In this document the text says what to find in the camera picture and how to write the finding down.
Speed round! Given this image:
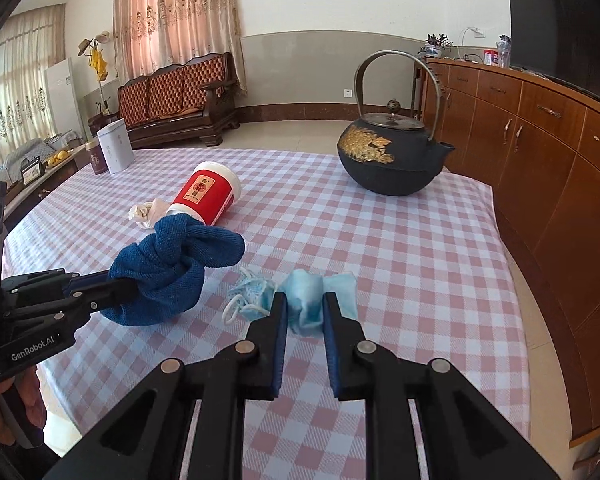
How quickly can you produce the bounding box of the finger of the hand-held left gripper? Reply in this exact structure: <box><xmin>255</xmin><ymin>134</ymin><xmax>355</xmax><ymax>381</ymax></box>
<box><xmin>5</xmin><ymin>277</ymin><xmax>138</xmax><ymax>333</ymax></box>
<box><xmin>1</xmin><ymin>269</ymin><xmax>113</xmax><ymax>302</ymax></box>

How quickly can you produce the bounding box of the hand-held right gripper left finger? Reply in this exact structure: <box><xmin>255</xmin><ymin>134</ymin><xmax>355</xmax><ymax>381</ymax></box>
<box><xmin>62</xmin><ymin>291</ymin><xmax>288</xmax><ymax>480</ymax></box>

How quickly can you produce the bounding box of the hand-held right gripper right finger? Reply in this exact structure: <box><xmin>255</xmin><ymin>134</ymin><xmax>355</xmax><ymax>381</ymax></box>
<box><xmin>322</xmin><ymin>291</ymin><xmax>561</xmax><ymax>480</ymax></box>

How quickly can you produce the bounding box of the blue face mask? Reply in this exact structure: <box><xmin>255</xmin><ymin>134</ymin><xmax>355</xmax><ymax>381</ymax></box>
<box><xmin>222</xmin><ymin>267</ymin><xmax>359</xmax><ymax>337</ymax></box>

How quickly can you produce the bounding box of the blue towel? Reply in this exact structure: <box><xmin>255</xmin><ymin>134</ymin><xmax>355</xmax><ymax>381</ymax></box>
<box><xmin>100</xmin><ymin>214</ymin><xmax>246</xmax><ymax>328</ymax></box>

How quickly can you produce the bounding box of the person's left hand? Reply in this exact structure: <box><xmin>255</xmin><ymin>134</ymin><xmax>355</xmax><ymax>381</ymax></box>
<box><xmin>0</xmin><ymin>365</ymin><xmax>46</xmax><ymax>448</ymax></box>

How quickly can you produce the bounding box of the white crumpled tissue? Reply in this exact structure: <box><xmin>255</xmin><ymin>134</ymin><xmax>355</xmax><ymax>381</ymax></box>
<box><xmin>128</xmin><ymin>199</ymin><xmax>173</xmax><ymax>231</ymax></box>

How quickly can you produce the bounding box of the pink checked tablecloth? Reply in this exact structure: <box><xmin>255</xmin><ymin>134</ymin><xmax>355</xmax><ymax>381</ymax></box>
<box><xmin>2</xmin><ymin>147</ymin><xmax>531</xmax><ymax>480</ymax></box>

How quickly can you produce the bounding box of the dark red tea tin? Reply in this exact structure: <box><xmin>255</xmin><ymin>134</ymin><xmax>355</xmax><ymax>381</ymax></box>
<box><xmin>84</xmin><ymin>141</ymin><xmax>106</xmax><ymax>176</ymax></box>

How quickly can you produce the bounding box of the red paper cup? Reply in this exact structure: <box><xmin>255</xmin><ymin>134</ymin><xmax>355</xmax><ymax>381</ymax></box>
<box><xmin>166</xmin><ymin>161</ymin><xmax>242</xmax><ymax>227</ymax></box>

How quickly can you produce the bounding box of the white tea tin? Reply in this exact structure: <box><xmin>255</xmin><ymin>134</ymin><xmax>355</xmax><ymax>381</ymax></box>
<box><xmin>96</xmin><ymin>120</ymin><xmax>133</xmax><ymax>175</ymax></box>

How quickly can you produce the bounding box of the white standing air conditioner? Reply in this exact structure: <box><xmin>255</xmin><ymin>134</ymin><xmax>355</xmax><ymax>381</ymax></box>
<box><xmin>44</xmin><ymin>57</ymin><xmax>92</xmax><ymax>143</ymax></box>

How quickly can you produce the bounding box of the black cast iron teapot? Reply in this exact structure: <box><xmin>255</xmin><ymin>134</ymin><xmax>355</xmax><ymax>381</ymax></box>
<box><xmin>336</xmin><ymin>50</ymin><xmax>455</xmax><ymax>197</ymax></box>

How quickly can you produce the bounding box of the beige embroidered curtain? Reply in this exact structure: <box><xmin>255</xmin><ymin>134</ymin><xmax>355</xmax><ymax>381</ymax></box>
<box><xmin>0</xmin><ymin>4</ymin><xmax>67</xmax><ymax>171</ymax></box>

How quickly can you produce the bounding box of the wooden sofa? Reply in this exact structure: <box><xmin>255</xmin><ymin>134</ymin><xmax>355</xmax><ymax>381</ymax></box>
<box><xmin>117</xmin><ymin>52</ymin><xmax>242</xmax><ymax>148</ymax></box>

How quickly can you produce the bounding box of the coat rack with hats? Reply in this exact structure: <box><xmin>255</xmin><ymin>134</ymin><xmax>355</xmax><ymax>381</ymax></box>
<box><xmin>77</xmin><ymin>31</ymin><xmax>118</xmax><ymax>121</ymax></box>

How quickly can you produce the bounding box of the wooden sideboard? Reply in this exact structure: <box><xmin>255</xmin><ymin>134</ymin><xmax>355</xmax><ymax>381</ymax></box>
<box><xmin>420</xmin><ymin>57</ymin><xmax>600</xmax><ymax>448</ymax></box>

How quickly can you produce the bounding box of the pink embroidered curtain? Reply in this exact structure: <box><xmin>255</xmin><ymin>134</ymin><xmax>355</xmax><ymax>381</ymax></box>
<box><xmin>112</xmin><ymin>0</ymin><xmax>246</xmax><ymax>96</ymax></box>

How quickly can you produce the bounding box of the small potted plant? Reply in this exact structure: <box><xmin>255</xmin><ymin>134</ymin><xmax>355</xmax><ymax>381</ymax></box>
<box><xmin>417</xmin><ymin>32</ymin><xmax>453</xmax><ymax>59</ymax></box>

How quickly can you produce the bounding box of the black television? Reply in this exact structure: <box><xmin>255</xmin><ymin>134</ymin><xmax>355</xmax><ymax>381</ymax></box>
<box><xmin>507</xmin><ymin>0</ymin><xmax>600</xmax><ymax>111</ymax></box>

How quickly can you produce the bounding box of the picture frame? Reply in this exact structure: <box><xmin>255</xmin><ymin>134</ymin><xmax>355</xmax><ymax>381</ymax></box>
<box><xmin>20</xmin><ymin>157</ymin><xmax>46</xmax><ymax>187</ymax></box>

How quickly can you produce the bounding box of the white cable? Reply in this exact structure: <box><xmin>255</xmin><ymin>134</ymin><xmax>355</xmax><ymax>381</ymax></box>
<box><xmin>457</xmin><ymin>26</ymin><xmax>483</xmax><ymax>61</ymax></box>

